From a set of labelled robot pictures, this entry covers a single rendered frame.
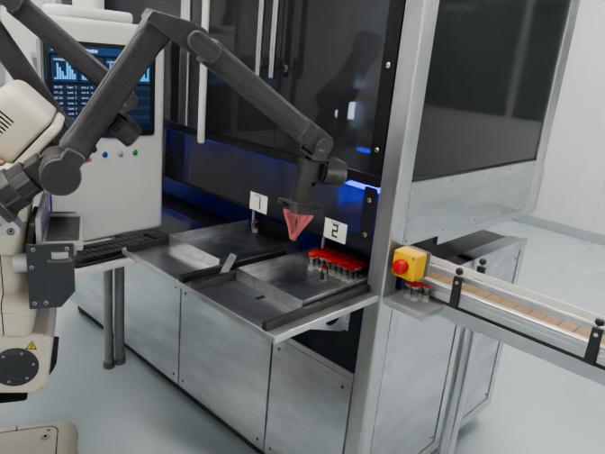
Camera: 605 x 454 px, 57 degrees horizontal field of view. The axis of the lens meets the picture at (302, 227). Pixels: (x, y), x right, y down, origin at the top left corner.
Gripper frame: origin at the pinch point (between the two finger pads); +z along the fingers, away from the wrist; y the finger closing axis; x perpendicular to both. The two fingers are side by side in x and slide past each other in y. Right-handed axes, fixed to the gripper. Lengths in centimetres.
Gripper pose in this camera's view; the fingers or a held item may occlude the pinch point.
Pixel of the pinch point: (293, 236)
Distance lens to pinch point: 141.2
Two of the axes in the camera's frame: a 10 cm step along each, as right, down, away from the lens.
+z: -2.2, 9.6, 1.6
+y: 6.6, 0.2, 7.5
